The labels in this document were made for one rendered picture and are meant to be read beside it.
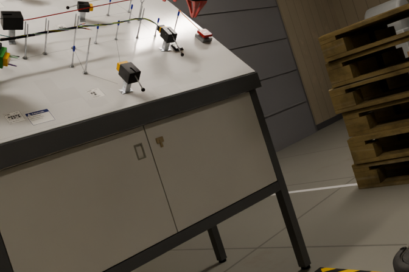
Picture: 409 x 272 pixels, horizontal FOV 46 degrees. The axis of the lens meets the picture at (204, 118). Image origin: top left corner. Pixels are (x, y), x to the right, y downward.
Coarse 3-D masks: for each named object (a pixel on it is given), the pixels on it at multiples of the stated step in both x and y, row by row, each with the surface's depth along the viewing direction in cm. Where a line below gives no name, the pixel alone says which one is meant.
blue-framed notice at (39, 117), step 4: (32, 112) 148; (36, 112) 148; (40, 112) 149; (44, 112) 149; (48, 112) 150; (28, 116) 146; (32, 116) 147; (36, 116) 147; (40, 116) 147; (44, 116) 148; (48, 116) 148; (52, 116) 149; (32, 120) 145; (36, 120) 146; (40, 120) 146; (44, 120) 147; (48, 120) 147; (52, 120) 147; (32, 124) 144; (36, 124) 144
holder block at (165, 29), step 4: (164, 28) 192; (168, 28) 193; (164, 32) 191; (168, 32) 190; (172, 32) 191; (176, 32) 192; (160, 36) 194; (164, 36) 192; (168, 36) 190; (176, 36) 192; (164, 40) 192; (168, 40) 191; (172, 40) 192
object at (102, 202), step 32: (64, 160) 148; (96, 160) 155; (128, 160) 162; (0, 192) 136; (32, 192) 141; (64, 192) 147; (96, 192) 153; (128, 192) 160; (160, 192) 167; (0, 224) 134; (32, 224) 139; (64, 224) 145; (96, 224) 151; (128, 224) 158; (160, 224) 165; (32, 256) 138; (64, 256) 143; (96, 256) 149; (128, 256) 156
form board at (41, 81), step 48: (0, 0) 193; (48, 0) 203; (144, 0) 227; (48, 48) 176; (96, 48) 185; (144, 48) 194; (192, 48) 204; (0, 96) 150; (48, 96) 156; (144, 96) 169; (0, 144) 135
